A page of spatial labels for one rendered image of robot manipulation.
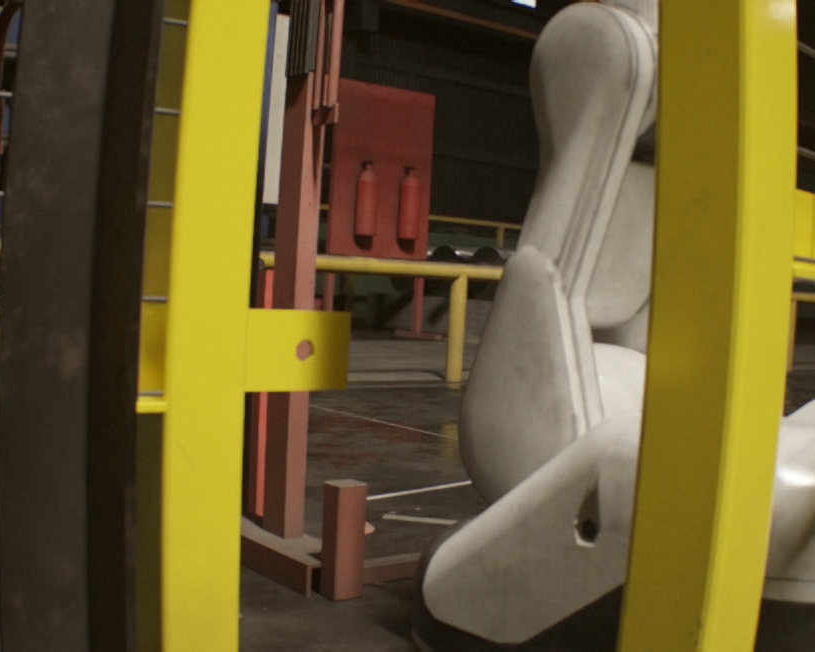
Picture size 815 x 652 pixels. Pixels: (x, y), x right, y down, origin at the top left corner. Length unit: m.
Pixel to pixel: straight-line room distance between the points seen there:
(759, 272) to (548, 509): 0.53
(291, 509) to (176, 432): 1.11
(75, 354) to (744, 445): 0.27
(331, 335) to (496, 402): 0.54
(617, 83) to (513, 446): 0.41
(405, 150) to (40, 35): 7.95
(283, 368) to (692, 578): 0.32
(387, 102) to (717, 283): 7.82
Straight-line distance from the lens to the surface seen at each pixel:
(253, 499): 1.97
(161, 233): 0.60
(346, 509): 1.53
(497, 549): 1.00
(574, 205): 1.15
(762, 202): 0.46
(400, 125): 8.30
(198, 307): 0.59
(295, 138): 1.68
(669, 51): 0.48
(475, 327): 9.06
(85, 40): 0.40
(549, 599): 0.96
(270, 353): 0.67
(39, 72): 0.39
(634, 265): 1.26
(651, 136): 1.20
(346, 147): 7.99
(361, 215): 7.91
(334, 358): 0.70
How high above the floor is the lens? 0.47
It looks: 3 degrees down
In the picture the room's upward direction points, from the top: 3 degrees clockwise
